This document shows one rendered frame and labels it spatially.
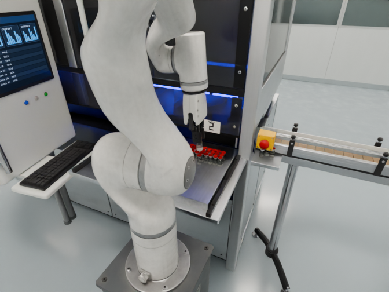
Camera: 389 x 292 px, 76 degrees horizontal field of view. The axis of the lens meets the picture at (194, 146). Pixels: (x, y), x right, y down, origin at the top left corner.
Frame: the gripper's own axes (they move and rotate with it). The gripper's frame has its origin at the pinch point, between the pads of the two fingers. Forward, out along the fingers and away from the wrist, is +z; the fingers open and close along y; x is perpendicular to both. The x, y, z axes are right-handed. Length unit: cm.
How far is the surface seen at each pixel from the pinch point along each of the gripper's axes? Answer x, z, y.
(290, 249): 37, 117, -62
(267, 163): 20.2, 27.6, -30.7
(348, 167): 54, 30, -39
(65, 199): -107, 66, -17
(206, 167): -4.7, 25.2, -17.6
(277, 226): 27, 79, -45
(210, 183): 0.5, 25.9, -8.1
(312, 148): 39, 24, -43
